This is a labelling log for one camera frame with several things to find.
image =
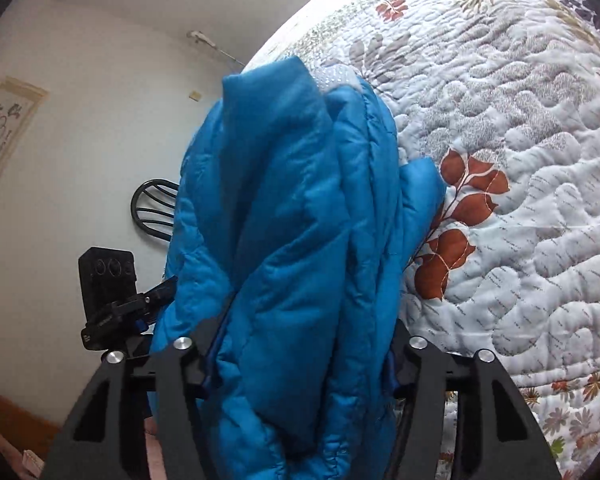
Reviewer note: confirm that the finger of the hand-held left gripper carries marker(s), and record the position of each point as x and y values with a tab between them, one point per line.
160	290

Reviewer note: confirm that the floral quilted bedspread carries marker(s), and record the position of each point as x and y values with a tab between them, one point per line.
505	135

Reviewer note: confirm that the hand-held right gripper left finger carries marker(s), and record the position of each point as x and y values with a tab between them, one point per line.
200	345

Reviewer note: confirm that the blue puffer jacket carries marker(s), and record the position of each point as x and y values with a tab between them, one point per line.
290	260

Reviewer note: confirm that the framed wall hanging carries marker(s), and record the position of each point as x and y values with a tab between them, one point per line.
5	135

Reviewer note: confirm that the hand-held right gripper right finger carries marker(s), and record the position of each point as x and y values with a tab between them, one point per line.
415	360

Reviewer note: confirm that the small beige wall plate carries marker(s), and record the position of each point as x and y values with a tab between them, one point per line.
195	95

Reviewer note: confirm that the black metal chair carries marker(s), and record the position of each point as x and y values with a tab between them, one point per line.
155	182

